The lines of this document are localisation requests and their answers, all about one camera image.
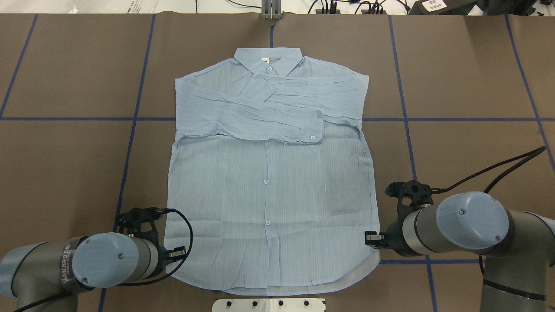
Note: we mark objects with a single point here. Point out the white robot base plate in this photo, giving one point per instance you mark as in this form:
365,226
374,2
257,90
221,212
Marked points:
270,305

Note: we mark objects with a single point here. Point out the aluminium frame post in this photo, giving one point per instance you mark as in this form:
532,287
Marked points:
271,9

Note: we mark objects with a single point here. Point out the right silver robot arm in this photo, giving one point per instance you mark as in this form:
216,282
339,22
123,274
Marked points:
517,247

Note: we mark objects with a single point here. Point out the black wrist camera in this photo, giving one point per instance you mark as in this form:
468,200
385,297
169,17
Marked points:
140,222
411,196

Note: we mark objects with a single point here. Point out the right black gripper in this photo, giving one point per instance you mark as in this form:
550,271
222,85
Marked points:
393,237

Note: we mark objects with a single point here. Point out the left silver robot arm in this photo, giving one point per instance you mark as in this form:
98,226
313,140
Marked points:
49,277

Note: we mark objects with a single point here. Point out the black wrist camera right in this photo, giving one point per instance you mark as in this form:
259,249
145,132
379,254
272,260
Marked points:
411,196

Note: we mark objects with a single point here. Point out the light blue button shirt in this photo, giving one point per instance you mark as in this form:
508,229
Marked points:
272,169

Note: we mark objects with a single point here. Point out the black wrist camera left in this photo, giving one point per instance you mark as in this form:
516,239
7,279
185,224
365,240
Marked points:
140,222

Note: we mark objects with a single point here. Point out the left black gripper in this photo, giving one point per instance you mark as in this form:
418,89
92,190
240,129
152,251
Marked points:
163,253

